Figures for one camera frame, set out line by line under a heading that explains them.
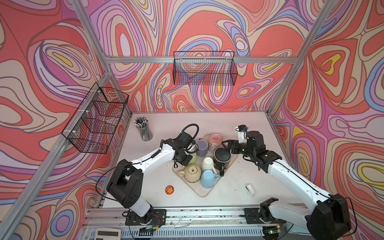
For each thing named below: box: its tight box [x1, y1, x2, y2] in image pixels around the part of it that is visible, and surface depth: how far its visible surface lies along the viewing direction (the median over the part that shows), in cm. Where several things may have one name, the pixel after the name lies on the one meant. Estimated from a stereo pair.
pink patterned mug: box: [208, 133, 223, 154], surface depth 92 cm
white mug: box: [201, 157, 217, 174], surface depth 84 cm
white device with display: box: [94, 228, 122, 240], surface depth 68 cm
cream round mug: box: [184, 164, 202, 183], surface depth 82 cm
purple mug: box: [196, 138, 208, 157], surface depth 95 cm
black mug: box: [213, 147, 232, 177], surface depth 84 cm
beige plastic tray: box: [173, 134, 238, 197], surface depth 84 cm
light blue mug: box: [200, 170, 221, 189], surface depth 80 cm
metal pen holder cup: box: [136, 121, 154, 142], surface depth 101 cm
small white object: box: [245, 183, 256, 197], surface depth 82 cm
